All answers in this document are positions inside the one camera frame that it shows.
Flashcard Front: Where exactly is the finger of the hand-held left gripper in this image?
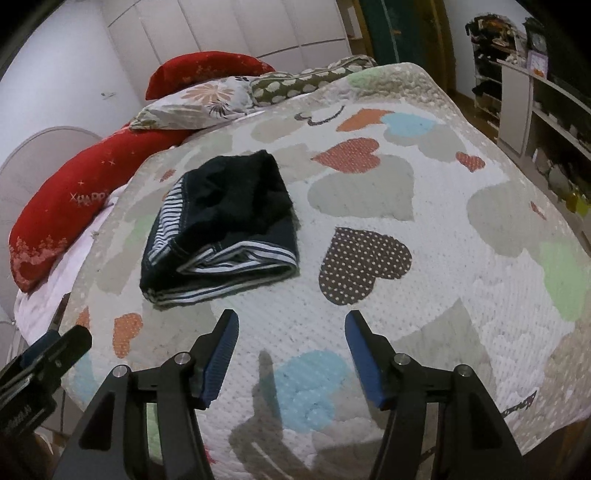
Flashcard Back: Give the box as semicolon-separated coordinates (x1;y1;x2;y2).
18;325;92;384

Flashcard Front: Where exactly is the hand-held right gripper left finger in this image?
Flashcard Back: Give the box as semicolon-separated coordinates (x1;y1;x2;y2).
53;309;240;480

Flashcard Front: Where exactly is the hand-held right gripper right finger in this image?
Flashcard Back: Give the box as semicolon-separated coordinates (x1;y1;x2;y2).
345;310;525;480

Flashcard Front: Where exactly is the dark navy pants striped lining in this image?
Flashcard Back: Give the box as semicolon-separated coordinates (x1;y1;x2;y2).
140;150;301;309

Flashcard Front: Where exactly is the long red pillow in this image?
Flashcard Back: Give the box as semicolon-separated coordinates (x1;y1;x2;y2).
9;127;192;294

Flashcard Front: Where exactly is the heart patterned quilt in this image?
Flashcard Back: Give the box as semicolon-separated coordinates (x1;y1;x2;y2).
60;62;591;480

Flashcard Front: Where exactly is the white round panel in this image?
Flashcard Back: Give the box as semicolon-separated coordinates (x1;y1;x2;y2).
0;127;105;232

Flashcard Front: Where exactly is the floral pillow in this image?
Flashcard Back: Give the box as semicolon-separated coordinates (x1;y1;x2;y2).
129;76;259;131

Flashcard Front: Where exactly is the olive spotted blanket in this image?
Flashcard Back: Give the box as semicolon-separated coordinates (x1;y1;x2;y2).
250;54;377;107

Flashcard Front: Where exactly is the white shelf unit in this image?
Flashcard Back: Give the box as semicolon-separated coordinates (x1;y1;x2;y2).
496;59;591;217

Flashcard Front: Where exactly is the shoe rack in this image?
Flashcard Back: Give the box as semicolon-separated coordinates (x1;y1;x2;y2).
465;15;529;134

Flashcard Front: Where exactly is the white wardrobe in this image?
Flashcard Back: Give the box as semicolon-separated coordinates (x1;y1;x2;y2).
102;0;352;79

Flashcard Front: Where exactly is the green door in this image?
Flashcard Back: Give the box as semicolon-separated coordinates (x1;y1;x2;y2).
360;0;444;70

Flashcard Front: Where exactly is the dark television screen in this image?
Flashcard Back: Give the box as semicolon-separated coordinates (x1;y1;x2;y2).
545;18;591;100

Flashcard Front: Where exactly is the dark table clock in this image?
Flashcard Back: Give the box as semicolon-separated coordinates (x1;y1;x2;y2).
524;18;548;54

